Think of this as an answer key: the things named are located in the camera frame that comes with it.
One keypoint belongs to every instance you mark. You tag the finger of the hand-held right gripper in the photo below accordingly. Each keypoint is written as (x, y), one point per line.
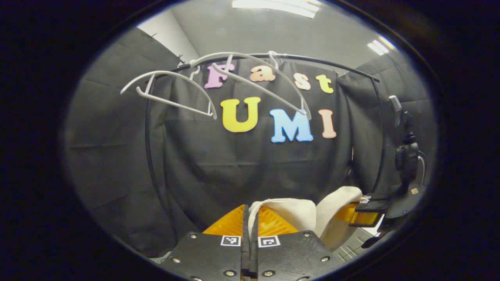
(371, 208)

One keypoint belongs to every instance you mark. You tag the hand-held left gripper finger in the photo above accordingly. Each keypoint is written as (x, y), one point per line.
(245, 257)
(254, 257)

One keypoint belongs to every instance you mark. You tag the cream white shirt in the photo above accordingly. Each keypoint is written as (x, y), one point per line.
(297, 212)

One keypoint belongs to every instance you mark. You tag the white plastic clothes hanger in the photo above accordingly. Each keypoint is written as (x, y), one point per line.
(258, 88)
(164, 72)

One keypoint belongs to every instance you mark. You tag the black metal clothes rack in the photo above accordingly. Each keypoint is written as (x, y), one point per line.
(146, 117)

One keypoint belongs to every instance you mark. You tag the black backdrop cloth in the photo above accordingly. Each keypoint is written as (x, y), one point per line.
(234, 168)

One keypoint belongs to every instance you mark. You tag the rectangular ceiling light panel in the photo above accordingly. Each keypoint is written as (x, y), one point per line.
(377, 47)
(277, 6)

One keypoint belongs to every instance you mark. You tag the small black backdrop clip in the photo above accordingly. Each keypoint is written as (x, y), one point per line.
(181, 58)

